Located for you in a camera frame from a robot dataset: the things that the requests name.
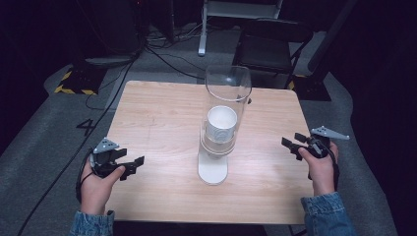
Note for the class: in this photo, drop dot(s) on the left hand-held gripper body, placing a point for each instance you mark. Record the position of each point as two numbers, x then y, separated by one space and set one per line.
104 159

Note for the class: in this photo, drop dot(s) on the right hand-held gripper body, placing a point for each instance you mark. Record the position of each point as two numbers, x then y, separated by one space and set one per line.
319 146

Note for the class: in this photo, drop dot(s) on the person's right hand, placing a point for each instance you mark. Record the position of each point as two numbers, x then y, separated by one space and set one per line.
320 173

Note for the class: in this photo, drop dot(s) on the person's left hand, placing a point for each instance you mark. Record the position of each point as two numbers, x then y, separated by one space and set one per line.
96 190

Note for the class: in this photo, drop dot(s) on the black slanted stand with base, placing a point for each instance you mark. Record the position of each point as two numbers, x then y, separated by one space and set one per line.
313 88

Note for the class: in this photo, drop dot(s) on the white paper cup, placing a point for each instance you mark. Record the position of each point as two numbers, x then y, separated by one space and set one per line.
221 123

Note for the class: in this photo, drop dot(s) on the clear cup dispenser white base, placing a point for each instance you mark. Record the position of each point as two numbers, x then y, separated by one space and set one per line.
214 170

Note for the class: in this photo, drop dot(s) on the black folding chair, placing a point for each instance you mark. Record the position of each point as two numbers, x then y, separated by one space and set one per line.
265 49

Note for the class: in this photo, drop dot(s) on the white metal stand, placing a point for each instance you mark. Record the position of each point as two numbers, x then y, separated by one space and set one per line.
202 36

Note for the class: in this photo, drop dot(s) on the black yellow striped base plate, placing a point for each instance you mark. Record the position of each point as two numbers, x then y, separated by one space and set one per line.
78 82

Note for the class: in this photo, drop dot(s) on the grey stand base plate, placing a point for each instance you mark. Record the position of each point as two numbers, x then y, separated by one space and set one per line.
109 61

